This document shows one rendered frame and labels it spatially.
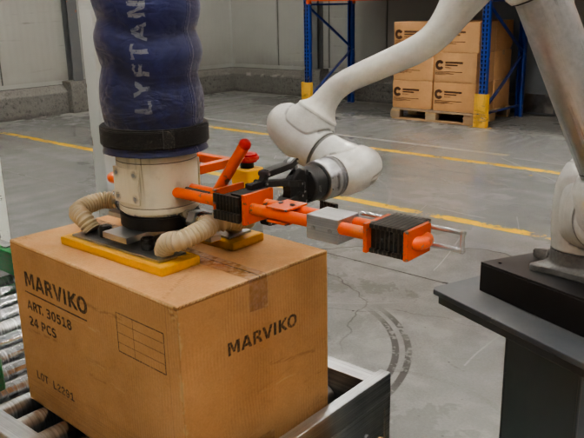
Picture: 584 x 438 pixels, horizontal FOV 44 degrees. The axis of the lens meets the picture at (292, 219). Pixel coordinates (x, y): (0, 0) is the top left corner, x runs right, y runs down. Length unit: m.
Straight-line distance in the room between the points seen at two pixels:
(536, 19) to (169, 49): 0.70
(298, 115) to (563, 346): 0.75
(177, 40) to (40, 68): 9.74
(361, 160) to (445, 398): 1.48
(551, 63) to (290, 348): 0.76
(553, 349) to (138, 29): 1.05
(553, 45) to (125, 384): 1.04
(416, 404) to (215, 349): 1.59
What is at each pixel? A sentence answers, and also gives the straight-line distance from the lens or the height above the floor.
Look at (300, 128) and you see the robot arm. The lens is 1.65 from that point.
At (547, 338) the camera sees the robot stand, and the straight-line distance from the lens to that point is 1.66.
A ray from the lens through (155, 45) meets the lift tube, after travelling 1.45.
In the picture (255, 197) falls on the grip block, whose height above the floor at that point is 1.10.
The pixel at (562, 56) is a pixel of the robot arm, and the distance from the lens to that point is 1.50.
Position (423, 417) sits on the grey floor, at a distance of 2.78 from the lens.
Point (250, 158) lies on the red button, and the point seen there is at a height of 1.03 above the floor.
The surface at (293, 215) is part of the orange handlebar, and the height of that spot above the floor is 1.08.
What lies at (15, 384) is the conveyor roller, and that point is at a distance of 1.99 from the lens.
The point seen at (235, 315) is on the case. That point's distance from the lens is 1.37.
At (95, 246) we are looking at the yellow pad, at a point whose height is 0.97.
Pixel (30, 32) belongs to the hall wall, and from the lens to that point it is 11.11.
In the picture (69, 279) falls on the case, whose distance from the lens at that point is 1.56.
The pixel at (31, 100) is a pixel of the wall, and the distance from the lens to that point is 10.95.
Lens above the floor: 1.44
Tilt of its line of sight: 16 degrees down
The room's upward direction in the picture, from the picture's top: 1 degrees counter-clockwise
